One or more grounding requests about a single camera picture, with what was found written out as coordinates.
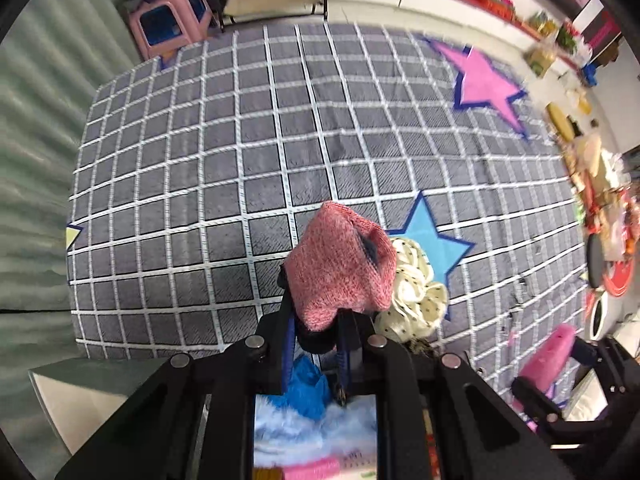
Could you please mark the pink knit sock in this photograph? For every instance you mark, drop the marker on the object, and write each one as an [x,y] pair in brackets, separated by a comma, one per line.
[340,260]

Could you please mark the white round appliance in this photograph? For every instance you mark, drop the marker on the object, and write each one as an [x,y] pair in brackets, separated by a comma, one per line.
[598,317]

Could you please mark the red round mat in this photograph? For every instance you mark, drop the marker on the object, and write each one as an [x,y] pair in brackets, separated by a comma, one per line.
[622,280]

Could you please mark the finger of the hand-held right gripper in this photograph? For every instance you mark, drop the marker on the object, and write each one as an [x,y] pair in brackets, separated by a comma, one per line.
[587,352]
[535,400]

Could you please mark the grey plaid star blanket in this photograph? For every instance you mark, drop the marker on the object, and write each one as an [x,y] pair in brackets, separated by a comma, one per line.
[250,135]

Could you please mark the light blue fluffy cloth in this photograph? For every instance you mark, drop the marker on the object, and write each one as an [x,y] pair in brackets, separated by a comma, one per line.
[320,435]

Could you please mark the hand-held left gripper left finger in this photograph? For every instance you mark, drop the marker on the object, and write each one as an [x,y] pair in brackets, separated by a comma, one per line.
[288,360]

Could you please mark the yellow round lid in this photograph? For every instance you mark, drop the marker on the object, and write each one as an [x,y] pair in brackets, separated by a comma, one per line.
[560,120]

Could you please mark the pink fluffy cloth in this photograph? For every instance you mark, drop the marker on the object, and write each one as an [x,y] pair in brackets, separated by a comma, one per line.
[547,360]

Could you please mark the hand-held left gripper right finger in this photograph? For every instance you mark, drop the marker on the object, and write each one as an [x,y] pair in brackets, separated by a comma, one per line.
[342,365]

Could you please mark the leopard print cloth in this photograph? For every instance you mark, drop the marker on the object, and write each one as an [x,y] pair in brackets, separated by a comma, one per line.
[420,346]

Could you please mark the blue knit cloth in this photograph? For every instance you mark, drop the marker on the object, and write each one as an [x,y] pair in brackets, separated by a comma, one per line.
[310,390]

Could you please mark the blue bag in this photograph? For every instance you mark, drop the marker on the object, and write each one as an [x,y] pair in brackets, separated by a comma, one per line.
[590,74]

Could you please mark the black round stool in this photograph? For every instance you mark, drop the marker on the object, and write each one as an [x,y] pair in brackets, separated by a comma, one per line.
[596,260]

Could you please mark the pink fuzzy sock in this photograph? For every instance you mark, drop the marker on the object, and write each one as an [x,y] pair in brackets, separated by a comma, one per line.
[312,472]

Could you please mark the pile of assorted goods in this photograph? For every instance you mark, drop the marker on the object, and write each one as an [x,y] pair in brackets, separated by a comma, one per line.
[600,185]

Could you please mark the cream polka-dot cloth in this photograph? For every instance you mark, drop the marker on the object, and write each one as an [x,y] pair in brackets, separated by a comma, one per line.
[415,305]

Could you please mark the green yellow packet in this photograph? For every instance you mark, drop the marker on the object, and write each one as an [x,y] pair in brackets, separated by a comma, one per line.
[542,60]

